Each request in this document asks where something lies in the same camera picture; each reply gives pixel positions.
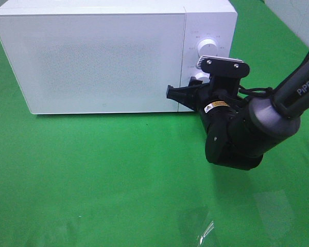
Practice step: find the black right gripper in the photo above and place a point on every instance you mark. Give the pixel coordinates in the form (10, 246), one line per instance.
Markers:
(209, 99)

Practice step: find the white microwave door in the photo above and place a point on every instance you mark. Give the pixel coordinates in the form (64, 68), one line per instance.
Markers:
(72, 64)

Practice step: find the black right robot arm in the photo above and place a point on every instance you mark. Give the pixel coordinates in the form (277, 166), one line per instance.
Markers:
(242, 124)

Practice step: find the lower white microwave knob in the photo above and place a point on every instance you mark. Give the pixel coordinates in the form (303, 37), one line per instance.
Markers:
(204, 77)

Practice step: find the white microwave knob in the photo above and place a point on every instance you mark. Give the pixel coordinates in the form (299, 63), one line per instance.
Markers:
(207, 47)
(204, 77)

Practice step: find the upper white microwave knob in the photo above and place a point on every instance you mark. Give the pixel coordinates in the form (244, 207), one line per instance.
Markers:
(207, 47)

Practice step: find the white microwave oven body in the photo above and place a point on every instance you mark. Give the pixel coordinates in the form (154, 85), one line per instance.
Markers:
(202, 20)

